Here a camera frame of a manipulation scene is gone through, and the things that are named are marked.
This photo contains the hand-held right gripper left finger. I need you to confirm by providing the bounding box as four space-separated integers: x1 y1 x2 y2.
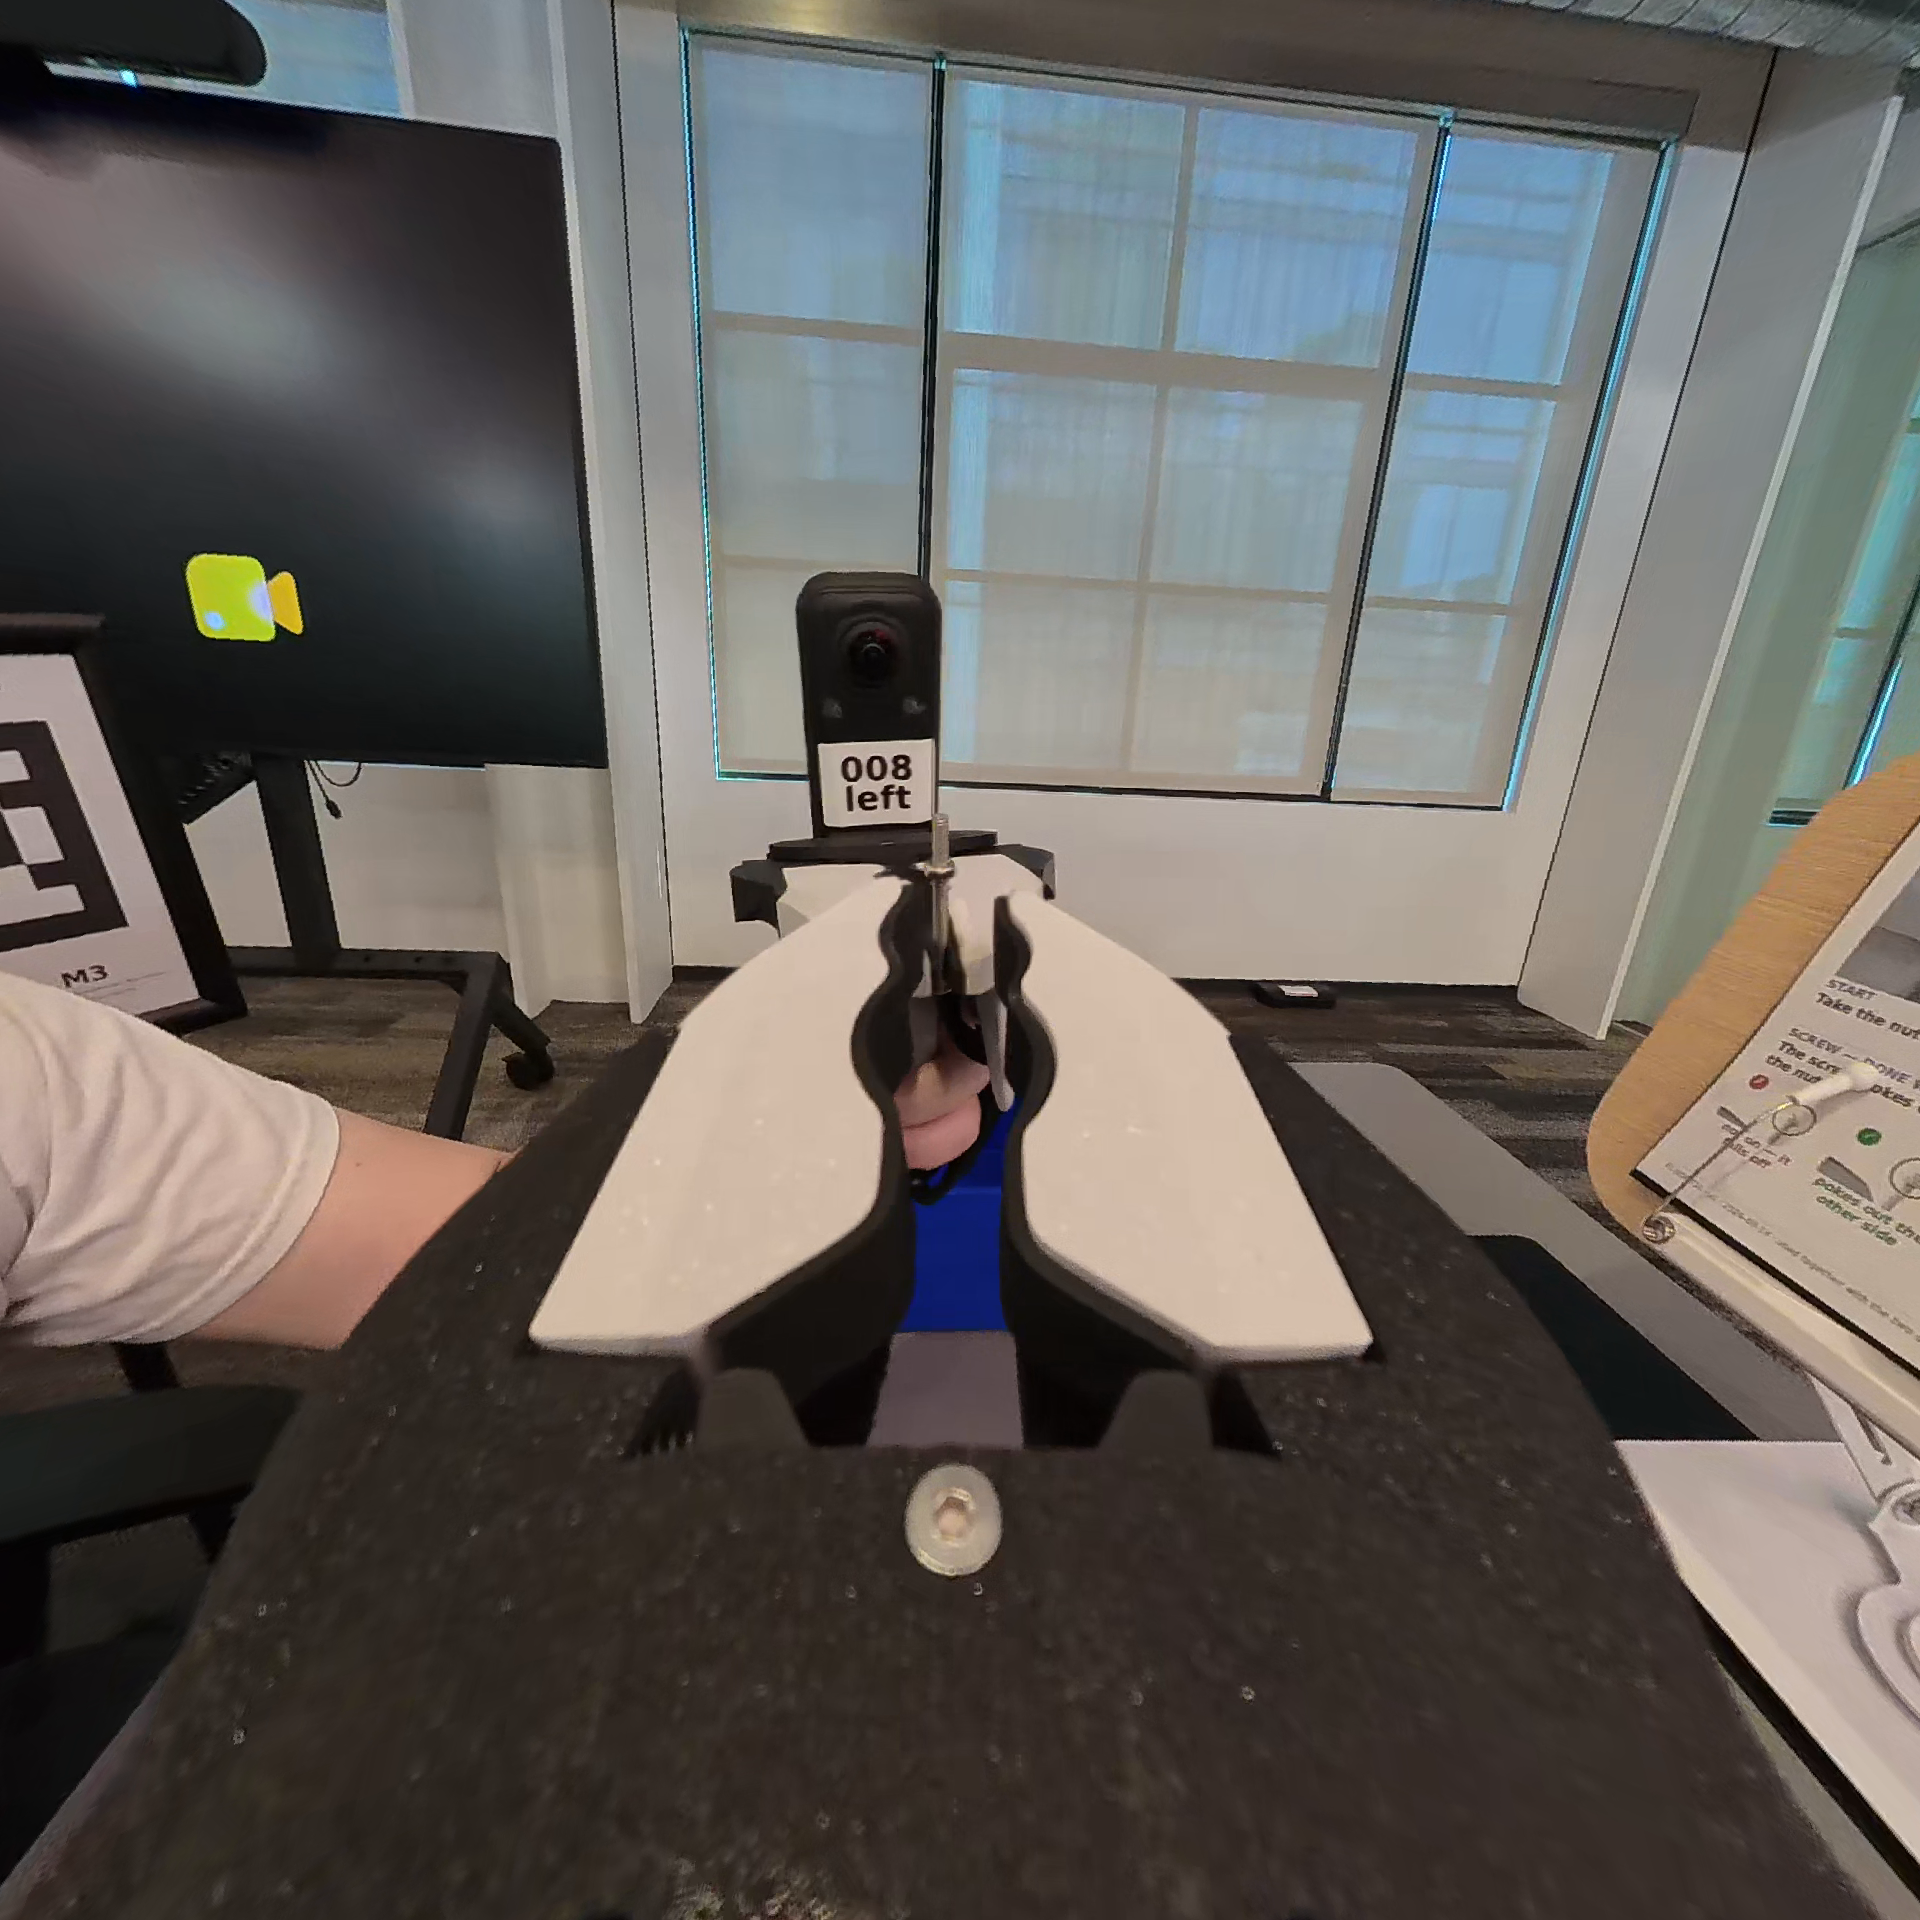
528 875 921 1379

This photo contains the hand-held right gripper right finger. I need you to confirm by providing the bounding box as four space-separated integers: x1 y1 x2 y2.
994 892 1376 1373

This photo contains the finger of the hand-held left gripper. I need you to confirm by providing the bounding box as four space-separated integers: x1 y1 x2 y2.
949 886 1037 999
779 874 902 935

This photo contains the blue bin with divider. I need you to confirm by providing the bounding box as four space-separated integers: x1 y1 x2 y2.
897 1101 1025 1338

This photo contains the person's left forearm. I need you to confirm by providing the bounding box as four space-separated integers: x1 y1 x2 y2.
194 1107 520 1346

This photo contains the person's left hand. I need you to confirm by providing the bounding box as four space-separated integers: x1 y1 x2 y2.
891 1047 1004 1173

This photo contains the black monitor stand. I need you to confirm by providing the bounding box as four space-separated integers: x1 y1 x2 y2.
176 755 557 1143

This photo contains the wooden backing board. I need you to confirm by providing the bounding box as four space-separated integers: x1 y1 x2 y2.
1586 757 1920 1248

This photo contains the large black monitor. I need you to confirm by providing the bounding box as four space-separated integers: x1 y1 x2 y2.
0 67 608 770

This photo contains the framed marker sign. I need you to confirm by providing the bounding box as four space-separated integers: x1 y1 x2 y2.
0 614 249 1034

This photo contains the white document stand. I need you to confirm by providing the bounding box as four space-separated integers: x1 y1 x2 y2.
1620 1055 1920 1863

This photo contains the black video bar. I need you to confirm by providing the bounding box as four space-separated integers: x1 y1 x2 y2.
0 0 270 95

